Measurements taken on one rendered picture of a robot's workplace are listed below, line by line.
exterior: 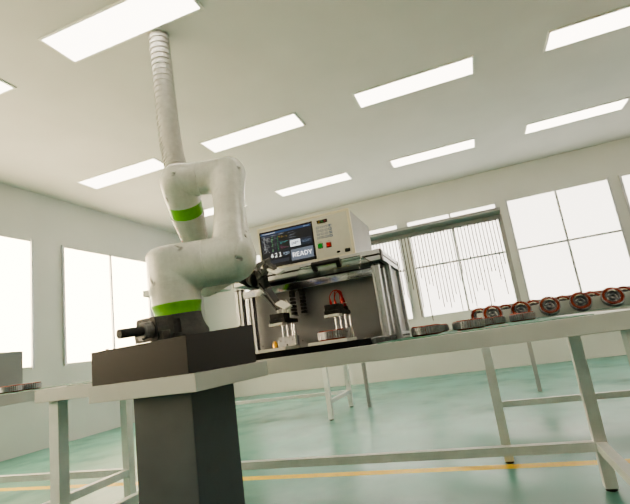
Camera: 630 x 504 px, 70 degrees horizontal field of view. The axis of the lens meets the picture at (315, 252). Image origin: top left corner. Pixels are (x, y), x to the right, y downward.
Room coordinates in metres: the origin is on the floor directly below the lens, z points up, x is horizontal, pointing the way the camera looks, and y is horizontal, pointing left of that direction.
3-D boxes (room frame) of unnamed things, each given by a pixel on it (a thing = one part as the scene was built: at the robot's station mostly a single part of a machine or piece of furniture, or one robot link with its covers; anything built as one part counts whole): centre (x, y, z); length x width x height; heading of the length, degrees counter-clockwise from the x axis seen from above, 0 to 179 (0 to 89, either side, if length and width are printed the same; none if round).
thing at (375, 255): (2.09, -0.01, 1.09); 0.68 x 0.44 x 0.05; 72
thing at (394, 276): (2.06, -0.34, 0.91); 0.28 x 0.03 x 0.32; 162
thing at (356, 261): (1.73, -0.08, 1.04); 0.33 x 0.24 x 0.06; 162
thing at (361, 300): (2.03, 0.01, 0.92); 0.66 x 0.01 x 0.30; 72
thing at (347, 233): (2.09, -0.02, 1.22); 0.44 x 0.39 x 0.20; 72
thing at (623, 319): (2.02, 0.02, 0.72); 2.20 x 1.01 x 0.05; 72
